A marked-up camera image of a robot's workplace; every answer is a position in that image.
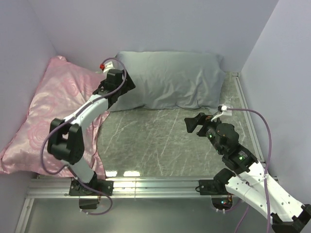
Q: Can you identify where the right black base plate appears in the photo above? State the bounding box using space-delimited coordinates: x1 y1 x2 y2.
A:
195 180 228 196

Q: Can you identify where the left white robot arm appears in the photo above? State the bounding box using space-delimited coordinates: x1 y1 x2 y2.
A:
44 68 136 195

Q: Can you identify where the left black controller box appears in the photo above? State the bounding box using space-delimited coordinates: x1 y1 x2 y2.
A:
78 199 100 210

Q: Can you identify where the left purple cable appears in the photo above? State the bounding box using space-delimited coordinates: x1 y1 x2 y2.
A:
40 57 128 216

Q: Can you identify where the right controller board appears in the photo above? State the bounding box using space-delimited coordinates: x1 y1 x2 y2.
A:
211 196 233 211

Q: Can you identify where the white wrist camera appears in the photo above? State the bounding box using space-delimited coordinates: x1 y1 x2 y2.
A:
211 105 232 122
96 61 115 73

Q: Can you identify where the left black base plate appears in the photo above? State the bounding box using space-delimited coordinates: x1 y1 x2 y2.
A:
69 179 114 197

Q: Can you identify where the pink floral pillow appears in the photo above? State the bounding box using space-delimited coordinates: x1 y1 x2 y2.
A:
0 56 105 175

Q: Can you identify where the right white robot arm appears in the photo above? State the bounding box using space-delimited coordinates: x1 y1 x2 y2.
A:
184 113 311 233

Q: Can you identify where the aluminium mounting rail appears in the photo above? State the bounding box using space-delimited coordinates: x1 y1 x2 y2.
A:
26 176 279 200

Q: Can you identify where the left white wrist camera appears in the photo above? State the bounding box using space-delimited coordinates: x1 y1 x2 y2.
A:
96 61 115 73

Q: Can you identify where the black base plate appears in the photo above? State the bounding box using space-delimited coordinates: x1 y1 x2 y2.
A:
195 180 228 196
69 179 114 197

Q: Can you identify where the grey pillowcase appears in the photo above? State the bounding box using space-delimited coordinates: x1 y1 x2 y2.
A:
109 51 225 112

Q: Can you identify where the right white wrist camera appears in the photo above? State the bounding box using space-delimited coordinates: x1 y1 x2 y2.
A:
211 105 232 122

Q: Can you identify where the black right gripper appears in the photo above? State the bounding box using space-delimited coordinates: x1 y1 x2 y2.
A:
184 112 225 154

